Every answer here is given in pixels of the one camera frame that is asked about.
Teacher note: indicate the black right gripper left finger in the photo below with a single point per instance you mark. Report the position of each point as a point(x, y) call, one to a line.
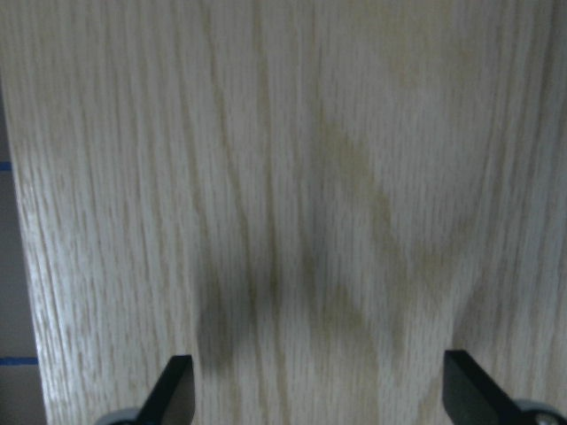
point(172, 399)

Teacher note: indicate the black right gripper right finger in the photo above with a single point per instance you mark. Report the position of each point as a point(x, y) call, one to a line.
point(471, 396)

